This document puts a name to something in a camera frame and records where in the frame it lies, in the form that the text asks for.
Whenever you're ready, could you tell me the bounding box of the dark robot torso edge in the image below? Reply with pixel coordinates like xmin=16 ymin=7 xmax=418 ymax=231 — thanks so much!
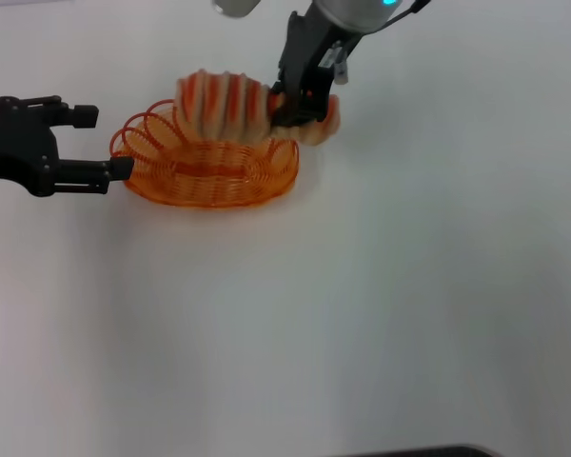
xmin=346 ymin=444 xmax=502 ymax=457

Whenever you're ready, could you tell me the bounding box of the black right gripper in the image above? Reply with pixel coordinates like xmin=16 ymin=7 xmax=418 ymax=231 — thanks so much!
xmin=267 ymin=10 xmax=364 ymax=129

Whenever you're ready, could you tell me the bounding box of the white cable connector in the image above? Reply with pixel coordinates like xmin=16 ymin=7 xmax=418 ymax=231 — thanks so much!
xmin=334 ymin=41 xmax=352 ymax=87

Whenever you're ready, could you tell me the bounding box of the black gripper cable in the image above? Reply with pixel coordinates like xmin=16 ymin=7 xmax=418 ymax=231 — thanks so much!
xmin=361 ymin=0 xmax=435 ymax=37

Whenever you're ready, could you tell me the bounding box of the orange woven plastic basket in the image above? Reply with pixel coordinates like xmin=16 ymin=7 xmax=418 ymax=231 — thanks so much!
xmin=109 ymin=98 xmax=301 ymax=209

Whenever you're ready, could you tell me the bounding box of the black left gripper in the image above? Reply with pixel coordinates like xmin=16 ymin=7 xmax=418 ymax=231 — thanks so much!
xmin=0 ymin=95 xmax=136 ymax=198

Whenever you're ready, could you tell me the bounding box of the sliced orange-striped bread loaf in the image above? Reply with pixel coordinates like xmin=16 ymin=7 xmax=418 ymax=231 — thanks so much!
xmin=175 ymin=69 xmax=342 ymax=147

